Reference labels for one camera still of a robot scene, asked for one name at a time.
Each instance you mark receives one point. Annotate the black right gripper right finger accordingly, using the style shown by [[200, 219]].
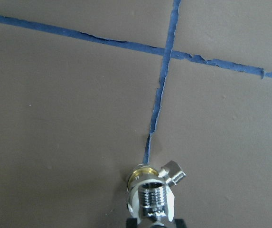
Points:
[[180, 223]]

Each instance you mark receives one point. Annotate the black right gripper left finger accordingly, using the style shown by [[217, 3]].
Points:
[[131, 223]]

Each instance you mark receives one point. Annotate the chrome angle valve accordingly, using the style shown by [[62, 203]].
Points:
[[156, 206]]

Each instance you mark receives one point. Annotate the white PPR brass valve fitting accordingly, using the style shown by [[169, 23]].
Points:
[[170, 174]]

